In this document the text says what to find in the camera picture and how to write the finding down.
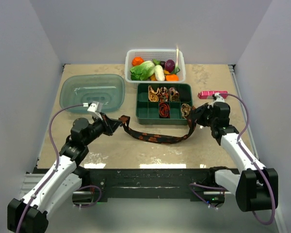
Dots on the rolled purple gold tie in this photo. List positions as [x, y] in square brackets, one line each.
[173, 94]

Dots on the rolled patterned dark tie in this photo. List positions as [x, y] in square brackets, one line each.
[164, 94]

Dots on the pink rectangular box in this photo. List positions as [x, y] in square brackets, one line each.
[203, 95]

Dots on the white perforated basket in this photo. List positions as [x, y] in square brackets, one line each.
[158, 54]

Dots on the teal transparent plastic bin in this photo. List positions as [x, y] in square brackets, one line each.
[108, 89]

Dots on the orange toy carrot slice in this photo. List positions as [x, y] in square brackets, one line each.
[172, 78]

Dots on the white toy radish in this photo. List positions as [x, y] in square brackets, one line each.
[159, 73]

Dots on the orange toy pumpkin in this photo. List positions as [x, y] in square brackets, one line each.
[137, 61]

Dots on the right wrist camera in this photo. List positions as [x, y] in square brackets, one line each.
[217, 97]

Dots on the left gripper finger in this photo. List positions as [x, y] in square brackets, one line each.
[111, 122]
[111, 128]

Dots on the green toy lettuce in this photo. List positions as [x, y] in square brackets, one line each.
[143, 71]

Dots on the dark orange floral tie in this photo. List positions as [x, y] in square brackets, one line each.
[160, 138]

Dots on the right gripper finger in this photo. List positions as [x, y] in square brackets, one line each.
[193, 123]
[197, 112]

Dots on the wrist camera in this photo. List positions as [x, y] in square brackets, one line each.
[217, 97]
[94, 108]

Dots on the rolled yellow tie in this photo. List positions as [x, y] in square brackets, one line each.
[153, 94]

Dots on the green compartment tray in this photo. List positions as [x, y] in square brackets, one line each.
[148, 113]

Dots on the rolled orange striped tie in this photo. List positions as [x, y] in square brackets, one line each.
[164, 110]

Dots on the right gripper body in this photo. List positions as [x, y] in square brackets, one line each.
[209, 120]

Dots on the rolled brown beige tie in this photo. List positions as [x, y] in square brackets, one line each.
[185, 110]

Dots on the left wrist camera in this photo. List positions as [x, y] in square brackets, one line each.
[94, 108]

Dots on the purple toy onion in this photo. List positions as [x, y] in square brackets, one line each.
[169, 65]

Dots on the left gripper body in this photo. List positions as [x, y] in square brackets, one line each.
[99, 127]

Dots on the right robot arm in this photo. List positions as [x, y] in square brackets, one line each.
[256, 186]

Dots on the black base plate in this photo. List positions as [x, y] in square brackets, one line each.
[153, 183]

